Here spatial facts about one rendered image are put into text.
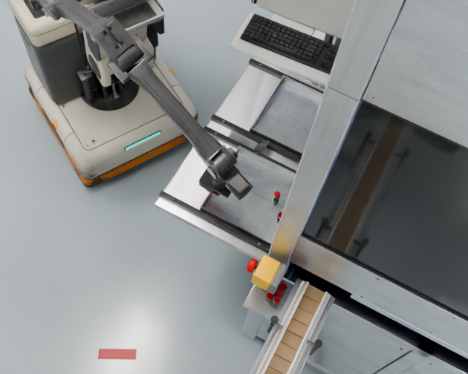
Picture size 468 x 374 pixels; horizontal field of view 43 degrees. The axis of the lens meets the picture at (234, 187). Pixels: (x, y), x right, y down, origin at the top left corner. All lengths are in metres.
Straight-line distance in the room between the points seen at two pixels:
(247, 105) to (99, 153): 0.87
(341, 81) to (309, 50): 1.36
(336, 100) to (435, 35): 0.24
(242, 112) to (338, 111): 1.05
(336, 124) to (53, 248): 1.97
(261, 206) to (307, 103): 0.45
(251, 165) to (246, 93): 0.29
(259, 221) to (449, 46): 1.14
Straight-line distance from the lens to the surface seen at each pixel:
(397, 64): 0.93
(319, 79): 2.31
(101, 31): 1.59
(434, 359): 1.91
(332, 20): 2.40
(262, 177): 1.96
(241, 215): 1.89
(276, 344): 1.68
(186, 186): 1.93
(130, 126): 2.77
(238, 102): 2.11
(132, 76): 1.60
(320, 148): 1.17
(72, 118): 2.83
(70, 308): 2.75
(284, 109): 2.11
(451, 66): 0.91
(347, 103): 1.04
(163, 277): 2.74
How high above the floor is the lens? 2.60
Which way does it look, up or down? 63 degrees down
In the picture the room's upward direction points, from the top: 9 degrees clockwise
